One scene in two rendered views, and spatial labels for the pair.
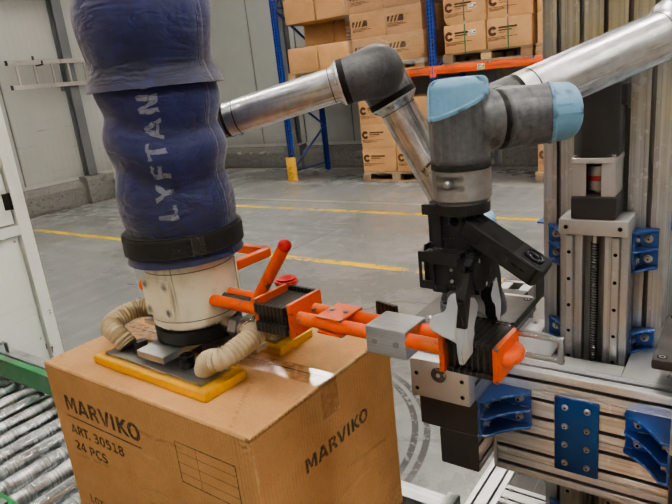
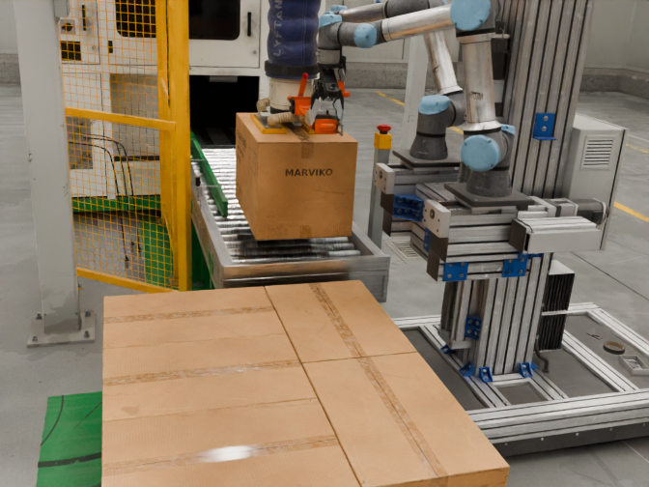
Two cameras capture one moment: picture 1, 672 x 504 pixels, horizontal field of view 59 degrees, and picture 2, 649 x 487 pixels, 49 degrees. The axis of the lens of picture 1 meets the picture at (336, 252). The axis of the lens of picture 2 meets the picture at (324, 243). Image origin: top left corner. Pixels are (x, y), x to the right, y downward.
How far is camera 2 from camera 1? 2.04 m
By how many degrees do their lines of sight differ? 35
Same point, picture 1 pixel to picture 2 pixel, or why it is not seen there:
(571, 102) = (361, 32)
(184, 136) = (290, 20)
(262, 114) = (352, 19)
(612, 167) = not seen: hidden behind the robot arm
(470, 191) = (322, 57)
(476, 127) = (325, 34)
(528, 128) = (345, 39)
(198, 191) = (291, 45)
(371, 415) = (335, 175)
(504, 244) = (325, 79)
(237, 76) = not seen: outside the picture
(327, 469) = (298, 182)
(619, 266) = not seen: hidden behind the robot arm
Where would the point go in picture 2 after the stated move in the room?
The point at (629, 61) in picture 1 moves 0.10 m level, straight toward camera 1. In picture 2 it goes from (427, 23) to (401, 22)
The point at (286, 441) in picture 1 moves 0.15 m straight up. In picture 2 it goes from (276, 154) to (278, 115)
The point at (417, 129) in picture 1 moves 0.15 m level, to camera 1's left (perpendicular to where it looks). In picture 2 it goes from (434, 45) to (402, 42)
